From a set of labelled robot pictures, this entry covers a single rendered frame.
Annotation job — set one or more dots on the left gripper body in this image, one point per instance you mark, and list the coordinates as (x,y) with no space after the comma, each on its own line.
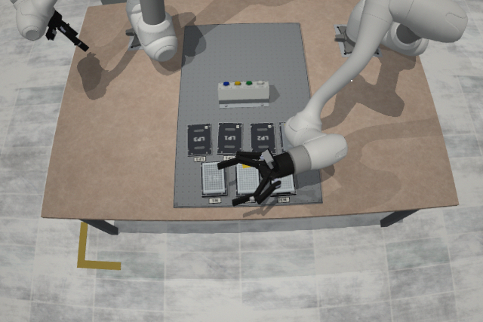
(285,167)

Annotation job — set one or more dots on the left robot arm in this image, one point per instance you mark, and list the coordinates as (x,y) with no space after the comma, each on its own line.
(437,20)

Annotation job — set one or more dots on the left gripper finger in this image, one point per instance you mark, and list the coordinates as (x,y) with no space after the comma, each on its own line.
(245,158)
(254,197)

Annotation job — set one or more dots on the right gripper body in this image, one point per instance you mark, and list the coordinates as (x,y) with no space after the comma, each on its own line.
(55,21)

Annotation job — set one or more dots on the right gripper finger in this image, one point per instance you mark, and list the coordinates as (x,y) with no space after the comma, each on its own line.
(72,38)
(71,29)

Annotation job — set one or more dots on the white operator button panel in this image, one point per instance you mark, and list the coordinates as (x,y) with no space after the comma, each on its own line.
(243,94)

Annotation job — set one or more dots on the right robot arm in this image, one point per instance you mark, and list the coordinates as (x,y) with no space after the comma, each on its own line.
(156,31)

